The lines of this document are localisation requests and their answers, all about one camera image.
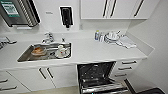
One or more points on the stainless steel dishwasher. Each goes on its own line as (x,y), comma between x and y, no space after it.
(98,78)

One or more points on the dish soap bottle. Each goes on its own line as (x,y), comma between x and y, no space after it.
(97,35)

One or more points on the small white bottle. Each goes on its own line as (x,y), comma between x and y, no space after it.
(102,36)

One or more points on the white plate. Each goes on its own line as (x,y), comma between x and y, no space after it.
(65,56)

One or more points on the small metal sink knob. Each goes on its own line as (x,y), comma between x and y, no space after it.
(63,39)

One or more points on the white mug red print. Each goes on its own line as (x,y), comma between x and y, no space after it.
(61,50)

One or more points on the black soap dispenser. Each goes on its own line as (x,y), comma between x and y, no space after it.
(66,16)

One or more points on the chrome sink faucet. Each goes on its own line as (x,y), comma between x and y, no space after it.
(48,37)

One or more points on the brown food container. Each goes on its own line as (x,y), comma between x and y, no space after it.
(38,50)

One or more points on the white narrow drawer unit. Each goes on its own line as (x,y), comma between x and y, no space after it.
(126,68)

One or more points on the white two-door base cabinet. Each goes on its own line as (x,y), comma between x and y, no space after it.
(43,78)

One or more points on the stainless steel sink basin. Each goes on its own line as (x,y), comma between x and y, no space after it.
(23,56)

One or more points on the grey paper towel dispenser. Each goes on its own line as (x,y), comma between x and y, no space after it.
(18,11)

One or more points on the grey dish drying rack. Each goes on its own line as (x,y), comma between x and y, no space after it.
(6,41)

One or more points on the green-lid waste bin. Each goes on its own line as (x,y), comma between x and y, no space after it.
(151,91)

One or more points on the white drawer stack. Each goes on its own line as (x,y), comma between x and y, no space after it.
(10,83)

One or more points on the small wall label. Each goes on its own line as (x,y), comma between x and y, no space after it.
(49,12)

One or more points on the white wall cabinet three doors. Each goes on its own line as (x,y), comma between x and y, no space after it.
(116,8)

